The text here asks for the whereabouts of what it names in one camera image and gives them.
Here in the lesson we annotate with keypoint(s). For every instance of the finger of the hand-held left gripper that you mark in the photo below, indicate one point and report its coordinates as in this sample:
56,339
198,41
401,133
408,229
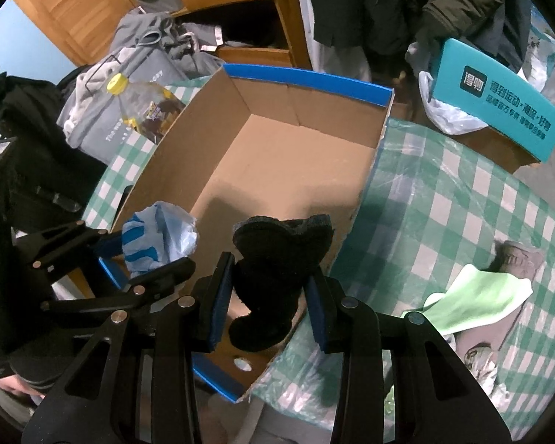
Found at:
163,277
69,240

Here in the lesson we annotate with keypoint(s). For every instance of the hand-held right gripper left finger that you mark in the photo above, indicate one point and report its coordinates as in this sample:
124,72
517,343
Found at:
216,307

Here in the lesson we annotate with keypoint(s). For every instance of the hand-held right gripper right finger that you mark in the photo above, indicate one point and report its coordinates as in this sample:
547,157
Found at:
318,317

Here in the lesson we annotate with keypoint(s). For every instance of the blue striped white sock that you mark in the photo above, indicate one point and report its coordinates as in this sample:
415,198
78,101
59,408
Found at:
166,233

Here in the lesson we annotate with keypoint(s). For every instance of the black fuzzy sock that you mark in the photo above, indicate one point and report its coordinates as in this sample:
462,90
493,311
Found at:
268,286

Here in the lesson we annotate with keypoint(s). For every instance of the blue board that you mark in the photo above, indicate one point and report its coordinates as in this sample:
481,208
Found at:
268,162

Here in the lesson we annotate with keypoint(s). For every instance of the person's left hand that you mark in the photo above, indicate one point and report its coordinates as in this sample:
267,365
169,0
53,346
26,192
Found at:
10,386

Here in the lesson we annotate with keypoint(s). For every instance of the black cloth pile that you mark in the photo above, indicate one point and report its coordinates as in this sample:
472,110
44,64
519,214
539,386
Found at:
32,106

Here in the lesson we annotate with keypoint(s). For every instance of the yellow-capped oil bottle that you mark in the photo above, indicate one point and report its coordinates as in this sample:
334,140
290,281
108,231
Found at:
143,106

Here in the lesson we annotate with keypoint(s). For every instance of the light green cloth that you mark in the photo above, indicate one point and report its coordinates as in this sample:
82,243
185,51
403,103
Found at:
481,298

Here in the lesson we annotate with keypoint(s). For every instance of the green white checkered tablecloth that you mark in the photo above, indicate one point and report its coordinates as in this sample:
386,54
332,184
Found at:
444,203

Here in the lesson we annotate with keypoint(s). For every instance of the silvery crumpled cloth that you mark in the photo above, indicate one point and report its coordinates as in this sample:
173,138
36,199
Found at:
483,370

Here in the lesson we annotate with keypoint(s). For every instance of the grey hoodie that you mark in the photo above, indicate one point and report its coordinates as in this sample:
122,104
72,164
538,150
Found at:
138,69

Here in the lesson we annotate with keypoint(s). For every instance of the grey sock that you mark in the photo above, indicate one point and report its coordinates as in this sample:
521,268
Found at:
518,256

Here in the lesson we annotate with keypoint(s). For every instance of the wooden cabinet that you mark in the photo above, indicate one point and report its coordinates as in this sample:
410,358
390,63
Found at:
74,4

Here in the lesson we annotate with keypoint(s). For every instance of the white plastic bag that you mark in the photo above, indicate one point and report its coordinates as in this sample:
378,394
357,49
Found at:
448,115

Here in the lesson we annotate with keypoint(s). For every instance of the brown cardboard box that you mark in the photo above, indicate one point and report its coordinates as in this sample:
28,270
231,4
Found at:
495,148

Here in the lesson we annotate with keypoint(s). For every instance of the teal printed box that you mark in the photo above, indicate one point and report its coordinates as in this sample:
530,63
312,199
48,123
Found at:
495,101

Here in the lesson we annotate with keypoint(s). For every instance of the black jacket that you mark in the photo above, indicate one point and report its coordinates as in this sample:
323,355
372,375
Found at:
360,9

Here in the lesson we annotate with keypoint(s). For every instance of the clear plastic bag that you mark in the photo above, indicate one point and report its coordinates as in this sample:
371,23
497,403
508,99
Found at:
548,69

